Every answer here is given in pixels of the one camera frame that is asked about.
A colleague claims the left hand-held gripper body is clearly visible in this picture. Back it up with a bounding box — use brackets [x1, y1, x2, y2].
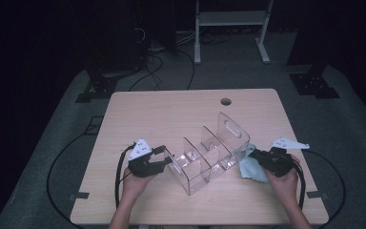
[127, 137, 166, 178]

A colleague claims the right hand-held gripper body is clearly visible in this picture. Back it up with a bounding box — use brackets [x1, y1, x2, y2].
[257, 136, 311, 178]

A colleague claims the light blue cleaning cloth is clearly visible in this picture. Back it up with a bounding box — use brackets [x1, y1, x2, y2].
[237, 142, 271, 184]

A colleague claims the clear acrylic divided organizer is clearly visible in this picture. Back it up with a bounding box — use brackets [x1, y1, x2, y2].
[164, 111, 252, 197]

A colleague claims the person's left hand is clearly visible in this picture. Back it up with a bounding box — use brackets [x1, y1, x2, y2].
[121, 166, 156, 205]

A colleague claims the person's right hand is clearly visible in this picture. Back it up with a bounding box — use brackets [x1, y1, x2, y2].
[264, 154, 300, 208]

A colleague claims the dark floor tape strip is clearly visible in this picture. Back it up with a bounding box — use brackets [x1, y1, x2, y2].
[69, 191, 91, 201]
[306, 190, 329, 200]

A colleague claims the black stand base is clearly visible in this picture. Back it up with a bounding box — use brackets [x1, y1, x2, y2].
[289, 72, 341, 99]
[74, 73, 119, 104]

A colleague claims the black equipment cabinet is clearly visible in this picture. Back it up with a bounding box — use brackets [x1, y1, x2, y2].
[84, 0, 149, 75]

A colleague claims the left hand-held gripper black cable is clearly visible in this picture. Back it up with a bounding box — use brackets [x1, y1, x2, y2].
[114, 143, 138, 210]

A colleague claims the hand-held gripper black cable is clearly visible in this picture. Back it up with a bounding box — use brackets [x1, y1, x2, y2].
[114, 143, 138, 210]
[294, 157, 307, 212]

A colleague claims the right hand-held gripper black cable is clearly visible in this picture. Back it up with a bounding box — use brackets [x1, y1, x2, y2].
[294, 157, 307, 212]

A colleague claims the black floor cable loop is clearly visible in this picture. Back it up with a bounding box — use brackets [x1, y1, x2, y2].
[300, 149, 347, 229]
[46, 115, 109, 229]

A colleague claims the tangle of black floor cables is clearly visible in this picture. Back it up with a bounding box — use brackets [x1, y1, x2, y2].
[128, 28, 233, 93]

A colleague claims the white metal stand frame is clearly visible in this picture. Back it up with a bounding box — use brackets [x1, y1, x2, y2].
[193, 0, 275, 65]

